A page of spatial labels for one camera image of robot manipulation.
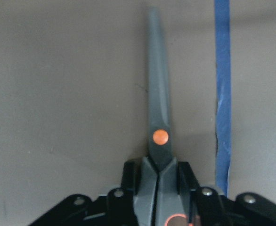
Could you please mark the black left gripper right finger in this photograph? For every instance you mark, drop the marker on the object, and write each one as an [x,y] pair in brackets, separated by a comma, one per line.
[204,206]

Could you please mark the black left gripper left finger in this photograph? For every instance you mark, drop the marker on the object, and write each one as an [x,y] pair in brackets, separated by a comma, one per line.
[116,208]

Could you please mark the orange grey scissors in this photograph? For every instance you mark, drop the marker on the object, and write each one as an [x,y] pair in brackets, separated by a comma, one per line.
[166,189]

